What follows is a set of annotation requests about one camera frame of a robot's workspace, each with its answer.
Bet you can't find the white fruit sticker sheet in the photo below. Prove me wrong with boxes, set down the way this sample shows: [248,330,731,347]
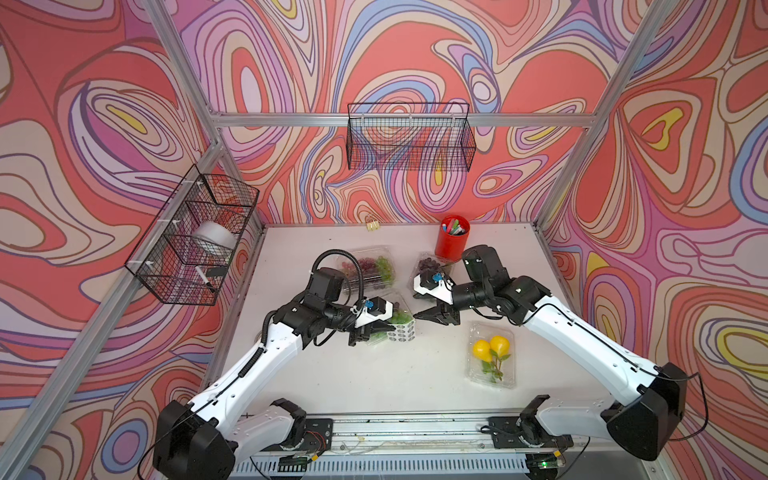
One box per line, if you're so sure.
[388,318,416,343]

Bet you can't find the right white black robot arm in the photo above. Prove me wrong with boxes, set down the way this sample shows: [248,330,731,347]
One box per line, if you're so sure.
[413,245,689,461]

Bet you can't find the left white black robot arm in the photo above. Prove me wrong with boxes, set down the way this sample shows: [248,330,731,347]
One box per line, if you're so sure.
[145,249,395,479]

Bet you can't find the clear box yellow fruit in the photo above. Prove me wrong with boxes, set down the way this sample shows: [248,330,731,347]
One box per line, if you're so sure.
[465,321,516,389]

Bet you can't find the clear box black green grapes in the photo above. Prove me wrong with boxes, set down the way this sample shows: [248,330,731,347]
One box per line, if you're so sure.
[366,291,416,346]

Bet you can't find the clear box dark purple grapes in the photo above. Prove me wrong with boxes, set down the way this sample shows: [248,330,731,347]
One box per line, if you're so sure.
[409,252,450,287]

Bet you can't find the clear box red green grapes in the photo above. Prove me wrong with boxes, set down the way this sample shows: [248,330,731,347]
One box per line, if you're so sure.
[335,246,396,296]

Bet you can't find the red pen cup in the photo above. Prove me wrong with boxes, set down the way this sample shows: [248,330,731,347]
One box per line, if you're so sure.
[434,215,470,262]

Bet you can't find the yellow binder clip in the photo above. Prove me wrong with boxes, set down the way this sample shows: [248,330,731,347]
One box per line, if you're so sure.
[365,217,381,232]

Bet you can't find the marker pen in basket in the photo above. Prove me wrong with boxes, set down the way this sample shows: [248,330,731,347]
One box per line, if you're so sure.
[195,266,213,288]

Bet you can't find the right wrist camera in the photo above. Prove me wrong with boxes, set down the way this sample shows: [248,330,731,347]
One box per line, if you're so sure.
[413,270,455,304]

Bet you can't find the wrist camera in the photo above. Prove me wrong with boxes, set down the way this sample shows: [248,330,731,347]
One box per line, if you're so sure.
[413,270,455,304]
[354,297,394,328]

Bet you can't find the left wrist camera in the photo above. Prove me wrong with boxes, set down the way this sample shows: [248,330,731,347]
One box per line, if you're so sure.
[354,297,394,328]

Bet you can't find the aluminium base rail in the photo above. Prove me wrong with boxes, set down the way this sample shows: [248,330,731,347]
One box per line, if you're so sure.
[155,410,667,480]

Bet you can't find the black wire basket back wall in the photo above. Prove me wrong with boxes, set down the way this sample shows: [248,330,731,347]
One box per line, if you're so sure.
[346,100,477,172]

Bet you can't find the black wire basket wall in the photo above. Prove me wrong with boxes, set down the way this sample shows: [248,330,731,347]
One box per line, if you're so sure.
[346,100,477,172]
[125,166,260,306]

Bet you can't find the black wire basket left wall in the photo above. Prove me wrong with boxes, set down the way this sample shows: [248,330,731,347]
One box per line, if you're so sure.
[125,166,260,306]

